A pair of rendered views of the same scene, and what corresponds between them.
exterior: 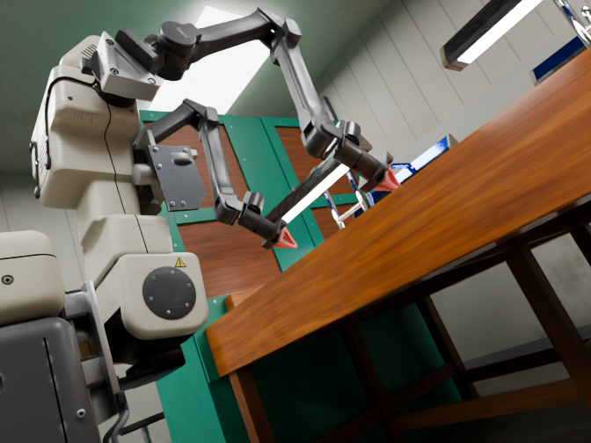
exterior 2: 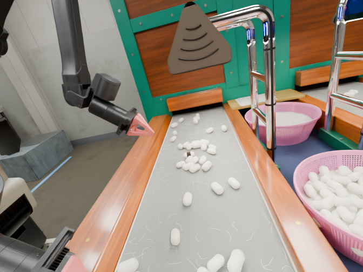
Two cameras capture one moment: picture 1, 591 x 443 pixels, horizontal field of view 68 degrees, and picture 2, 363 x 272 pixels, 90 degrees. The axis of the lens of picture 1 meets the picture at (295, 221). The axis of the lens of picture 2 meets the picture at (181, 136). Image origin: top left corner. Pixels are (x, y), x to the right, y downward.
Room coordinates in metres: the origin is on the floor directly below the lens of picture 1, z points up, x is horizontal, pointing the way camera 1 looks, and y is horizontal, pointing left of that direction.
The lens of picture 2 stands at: (1.11, -0.45, 1.06)
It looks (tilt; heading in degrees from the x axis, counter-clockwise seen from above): 24 degrees down; 52
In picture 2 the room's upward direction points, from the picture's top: 14 degrees counter-clockwise
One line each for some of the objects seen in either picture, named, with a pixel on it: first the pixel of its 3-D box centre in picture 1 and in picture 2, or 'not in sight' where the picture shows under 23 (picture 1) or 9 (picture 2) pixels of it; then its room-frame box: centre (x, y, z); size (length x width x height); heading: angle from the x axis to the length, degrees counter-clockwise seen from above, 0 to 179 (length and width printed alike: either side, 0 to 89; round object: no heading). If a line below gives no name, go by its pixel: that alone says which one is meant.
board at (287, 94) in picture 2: not in sight; (262, 99); (2.00, -0.03, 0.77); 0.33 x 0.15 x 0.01; 132
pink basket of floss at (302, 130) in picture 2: not in sight; (280, 123); (1.83, -0.18, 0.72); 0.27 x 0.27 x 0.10
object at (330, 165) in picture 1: (306, 188); (196, 45); (1.52, -0.09, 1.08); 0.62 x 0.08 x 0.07; 42
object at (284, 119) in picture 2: not in sight; (280, 126); (1.83, -0.18, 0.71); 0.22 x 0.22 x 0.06
